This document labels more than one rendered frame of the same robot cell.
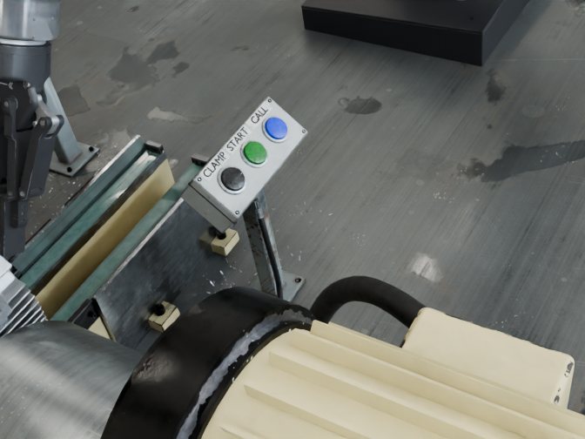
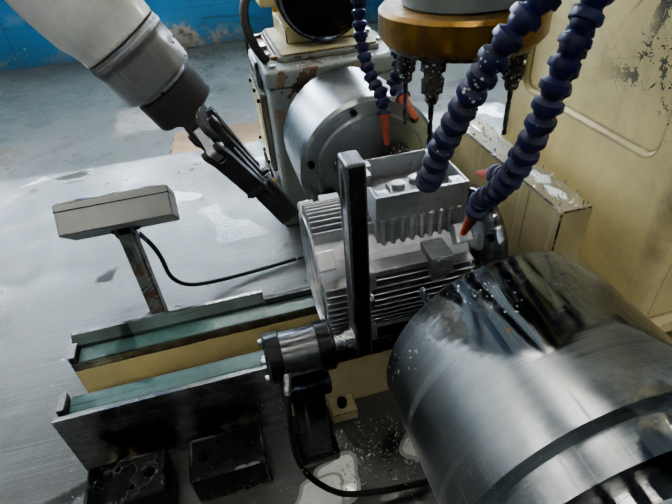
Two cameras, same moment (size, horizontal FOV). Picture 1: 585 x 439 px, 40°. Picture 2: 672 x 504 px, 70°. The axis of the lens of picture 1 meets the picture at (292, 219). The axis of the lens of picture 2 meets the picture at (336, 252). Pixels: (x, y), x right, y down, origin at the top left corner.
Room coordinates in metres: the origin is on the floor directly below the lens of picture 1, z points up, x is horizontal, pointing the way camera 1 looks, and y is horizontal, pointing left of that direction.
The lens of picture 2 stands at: (1.07, 0.73, 1.45)
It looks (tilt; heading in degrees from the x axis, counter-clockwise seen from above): 38 degrees down; 220
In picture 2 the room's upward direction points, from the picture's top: 5 degrees counter-clockwise
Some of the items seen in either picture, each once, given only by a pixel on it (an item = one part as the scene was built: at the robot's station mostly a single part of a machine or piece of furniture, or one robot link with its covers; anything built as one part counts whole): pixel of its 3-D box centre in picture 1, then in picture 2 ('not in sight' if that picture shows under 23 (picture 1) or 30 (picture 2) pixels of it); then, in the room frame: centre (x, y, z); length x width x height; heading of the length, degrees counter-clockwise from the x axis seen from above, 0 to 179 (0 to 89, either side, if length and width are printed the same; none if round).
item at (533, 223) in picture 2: not in sight; (509, 248); (0.45, 0.56, 0.97); 0.30 x 0.11 x 0.34; 52
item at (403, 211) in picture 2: not in sight; (407, 194); (0.59, 0.46, 1.11); 0.12 x 0.11 x 0.07; 141
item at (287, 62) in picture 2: not in sight; (321, 116); (0.21, 0.00, 0.99); 0.35 x 0.31 x 0.37; 52
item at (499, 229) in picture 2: not in sight; (475, 234); (0.50, 0.53, 1.02); 0.15 x 0.02 x 0.15; 52
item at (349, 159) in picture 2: not in sight; (355, 266); (0.76, 0.50, 1.12); 0.04 x 0.03 x 0.26; 142
